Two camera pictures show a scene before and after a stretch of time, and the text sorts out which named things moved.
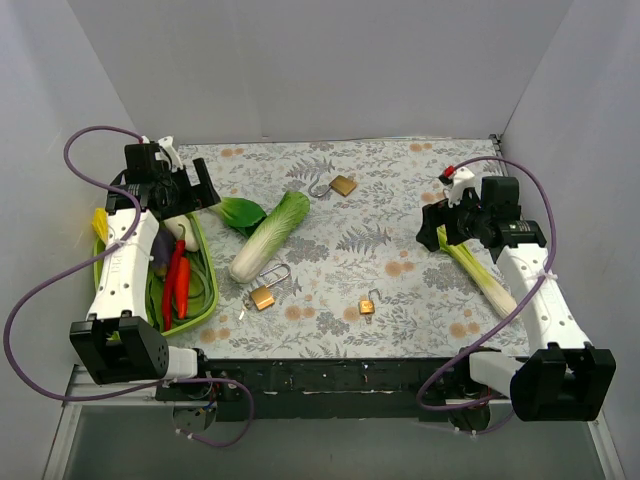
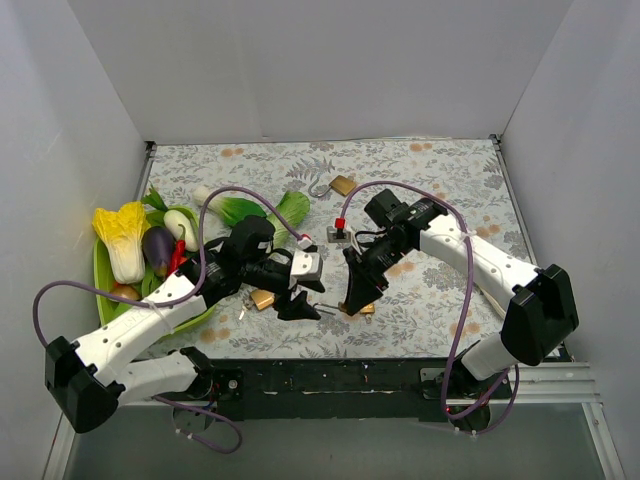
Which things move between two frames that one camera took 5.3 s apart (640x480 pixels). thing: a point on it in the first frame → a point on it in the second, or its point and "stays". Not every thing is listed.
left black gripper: [189, 188] → [292, 291]
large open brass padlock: [343, 185] stays
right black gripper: [447, 222] → [368, 267]
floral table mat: [353, 280] stays
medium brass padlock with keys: [263, 297] stays
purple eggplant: [162, 252] stays
